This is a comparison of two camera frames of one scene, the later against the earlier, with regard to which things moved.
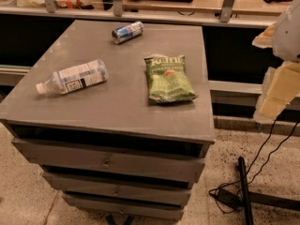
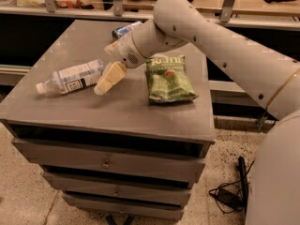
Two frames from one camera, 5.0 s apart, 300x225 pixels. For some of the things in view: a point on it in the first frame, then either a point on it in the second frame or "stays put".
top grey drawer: (181, 163) stays put
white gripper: (288, 35) to (126, 52)
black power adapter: (230, 199) stays put
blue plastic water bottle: (77, 77) stays put
